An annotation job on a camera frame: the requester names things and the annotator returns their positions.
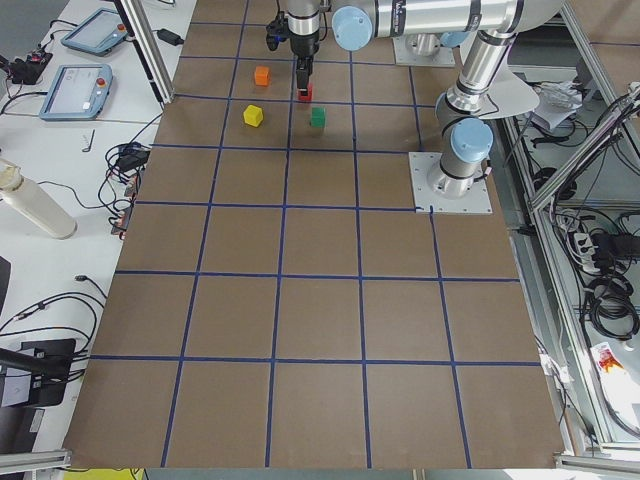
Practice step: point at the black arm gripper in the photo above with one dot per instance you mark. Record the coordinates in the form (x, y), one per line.
(304, 45)

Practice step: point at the red wooden block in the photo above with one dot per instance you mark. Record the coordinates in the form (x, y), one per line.
(305, 94)

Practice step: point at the orange wooden block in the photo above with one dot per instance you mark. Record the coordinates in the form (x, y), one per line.
(262, 76)

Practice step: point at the green wooden block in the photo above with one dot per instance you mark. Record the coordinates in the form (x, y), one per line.
(317, 117)

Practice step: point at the yellow wooden block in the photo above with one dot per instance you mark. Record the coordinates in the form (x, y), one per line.
(253, 115)

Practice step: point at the black power adapter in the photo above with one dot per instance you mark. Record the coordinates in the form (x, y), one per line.
(169, 37)

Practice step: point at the far teach pendant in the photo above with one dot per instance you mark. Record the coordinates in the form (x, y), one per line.
(98, 34)

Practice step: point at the teach pendant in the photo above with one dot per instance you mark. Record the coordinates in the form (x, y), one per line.
(98, 34)
(77, 93)

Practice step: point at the near teach pendant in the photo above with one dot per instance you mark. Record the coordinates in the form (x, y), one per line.
(77, 93)

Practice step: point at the hex key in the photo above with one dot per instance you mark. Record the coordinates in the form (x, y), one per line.
(88, 142)

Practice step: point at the white bottle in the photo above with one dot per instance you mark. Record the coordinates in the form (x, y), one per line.
(30, 200)

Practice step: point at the white power strip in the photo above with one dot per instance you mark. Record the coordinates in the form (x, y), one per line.
(583, 251)

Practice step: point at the black monitor stand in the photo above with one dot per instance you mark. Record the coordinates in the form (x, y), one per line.
(37, 373)

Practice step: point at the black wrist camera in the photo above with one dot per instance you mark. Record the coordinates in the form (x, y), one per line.
(277, 31)

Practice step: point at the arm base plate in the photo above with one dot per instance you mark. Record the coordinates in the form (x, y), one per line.
(435, 192)
(422, 50)

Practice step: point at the aluminium frame rail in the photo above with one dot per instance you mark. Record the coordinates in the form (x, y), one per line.
(137, 25)

